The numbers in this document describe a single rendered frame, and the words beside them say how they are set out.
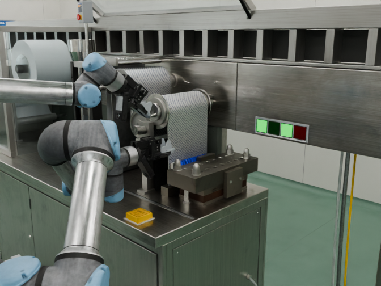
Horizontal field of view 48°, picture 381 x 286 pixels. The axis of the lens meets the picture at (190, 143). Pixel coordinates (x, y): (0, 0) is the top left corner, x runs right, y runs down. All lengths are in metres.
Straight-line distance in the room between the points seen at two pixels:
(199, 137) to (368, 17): 0.82
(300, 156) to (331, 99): 2.90
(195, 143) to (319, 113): 0.55
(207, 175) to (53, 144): 0.66
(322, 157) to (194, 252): 2.93
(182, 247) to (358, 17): 1.00
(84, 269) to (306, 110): 1.04
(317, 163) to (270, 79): 2.74
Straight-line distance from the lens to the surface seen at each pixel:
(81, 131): 1.21
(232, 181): 1.75
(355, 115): 1.60
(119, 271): 1.76
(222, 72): 1.91
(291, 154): 4.56
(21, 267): 1.07
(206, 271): 1.73
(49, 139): 1.23
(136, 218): 1.55
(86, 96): 1.40
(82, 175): 1.15
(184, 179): 1.65
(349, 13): 1.61
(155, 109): 1.73
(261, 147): 4.76
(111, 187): 1.57
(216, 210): 1.66
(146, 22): 2.28
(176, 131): 1.76
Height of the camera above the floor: 1.56
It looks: 14 degrees down
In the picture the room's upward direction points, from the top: straight up
